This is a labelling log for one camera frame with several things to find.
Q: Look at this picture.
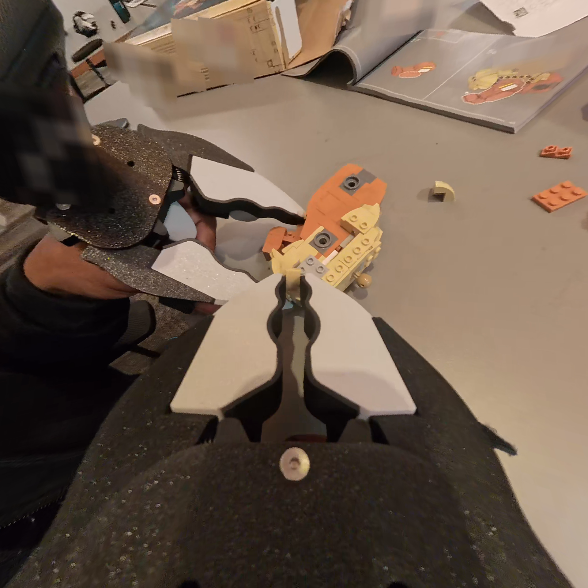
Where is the grey instruction booklet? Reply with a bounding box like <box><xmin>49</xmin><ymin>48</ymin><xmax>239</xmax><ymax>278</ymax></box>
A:
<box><xmin>282</xmin><ymin>28</ymin><xmax>588</xmax><ymax>134</ymax></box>

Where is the black office chair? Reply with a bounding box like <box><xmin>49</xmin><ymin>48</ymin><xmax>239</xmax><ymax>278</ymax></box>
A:
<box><xmin>0</xmin><ymin>0</ymin><xmax>70</xmax><ymax>88</ymax></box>

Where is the tan and brown brick model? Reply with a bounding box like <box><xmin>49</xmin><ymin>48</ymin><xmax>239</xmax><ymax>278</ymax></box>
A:
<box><xmin>263</xmin><ymin>164</ymin><xmax>387</xmax><ymax>295</ymax></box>

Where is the grey desk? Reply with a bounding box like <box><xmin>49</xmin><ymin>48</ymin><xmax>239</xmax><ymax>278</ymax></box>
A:
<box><xmin>85</xmin><ymin>0</ymin><xmax>588</xmax><ymax>588</ymax></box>

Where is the paper sheet marked 2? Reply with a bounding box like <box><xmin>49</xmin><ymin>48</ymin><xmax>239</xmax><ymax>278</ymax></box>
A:
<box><xmin>480</xmin><ymin>0</ymin><xmax>588</xmax><ymax>37</ymax></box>

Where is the person's left hand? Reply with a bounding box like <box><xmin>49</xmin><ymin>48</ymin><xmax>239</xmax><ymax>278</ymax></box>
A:
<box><xmin>23</xmin><ymin>193</ymin><xmax>222</xmax><ymax>318</ymax></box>

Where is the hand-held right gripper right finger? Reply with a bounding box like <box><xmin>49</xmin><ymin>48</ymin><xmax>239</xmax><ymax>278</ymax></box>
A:
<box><xmin>299</xmin><ymin>274</ymin><xmax>418</xmax><ymax>420</ymax></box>

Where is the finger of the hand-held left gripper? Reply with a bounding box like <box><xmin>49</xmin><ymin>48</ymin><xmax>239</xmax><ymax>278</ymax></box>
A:
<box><xmin>187</xmin><ymin>155</ymin><xmax>307</xmax><ymax>226</ymax></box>
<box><xmin>151</xmin><ymin>239</ymin><xmax>259</xmax><ymax>304</ymax></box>

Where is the brown cardboard box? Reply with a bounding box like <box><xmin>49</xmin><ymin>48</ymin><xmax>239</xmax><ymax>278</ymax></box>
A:
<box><xmin>103</xmin><ymin>0</ymin><xmax>354</xmax><ymax>97</ymax></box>

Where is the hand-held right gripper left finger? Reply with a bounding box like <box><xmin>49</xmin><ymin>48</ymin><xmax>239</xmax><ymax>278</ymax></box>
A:
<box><xmin>170</xmin><ymin>273</ymin><xmax>288</xmax><ymax>419</ymax></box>

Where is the reddish brown flat plate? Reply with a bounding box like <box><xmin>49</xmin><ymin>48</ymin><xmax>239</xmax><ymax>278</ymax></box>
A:
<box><xmin>532</xmin><ymin>180</ymin><xmax>588</xmax><ymax>213</ymax></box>

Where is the person's left forearm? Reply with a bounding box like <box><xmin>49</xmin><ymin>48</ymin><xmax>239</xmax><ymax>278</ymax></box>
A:
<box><xmin>0</xmin><ymin>257</ymin><xmax>157</xmax><ymax>368</ymax></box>

